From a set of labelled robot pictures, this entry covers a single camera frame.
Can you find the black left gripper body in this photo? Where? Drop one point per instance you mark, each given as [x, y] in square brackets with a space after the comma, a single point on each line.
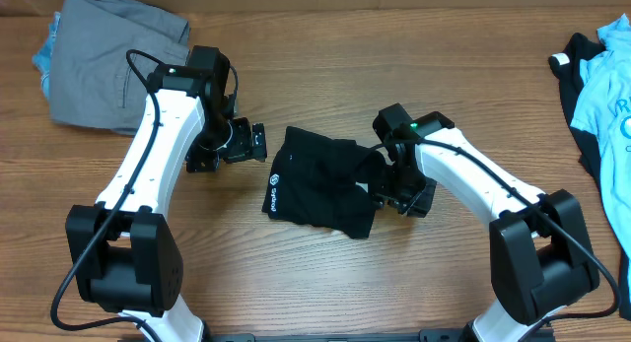
[231, 141]

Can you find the black garment in pile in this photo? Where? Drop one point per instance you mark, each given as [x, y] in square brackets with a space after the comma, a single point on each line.
[565, 66]

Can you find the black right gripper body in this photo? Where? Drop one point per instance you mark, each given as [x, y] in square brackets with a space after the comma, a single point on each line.
[407, 187]

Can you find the light blue t-shirt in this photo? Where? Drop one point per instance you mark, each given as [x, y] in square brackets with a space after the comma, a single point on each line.
[603, 109]

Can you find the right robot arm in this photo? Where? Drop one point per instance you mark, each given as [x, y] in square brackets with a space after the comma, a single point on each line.
[541, 257]

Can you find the black polo shirt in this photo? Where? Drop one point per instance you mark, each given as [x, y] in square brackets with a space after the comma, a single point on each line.
[323, 182]

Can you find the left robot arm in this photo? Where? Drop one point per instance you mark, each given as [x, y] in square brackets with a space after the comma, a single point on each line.
[126, 264]

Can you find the folded grey trousers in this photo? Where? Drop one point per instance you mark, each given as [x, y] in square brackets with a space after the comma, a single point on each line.
[90, 82]

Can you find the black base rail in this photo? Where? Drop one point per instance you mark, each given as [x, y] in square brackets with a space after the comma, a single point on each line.
[335, 338]

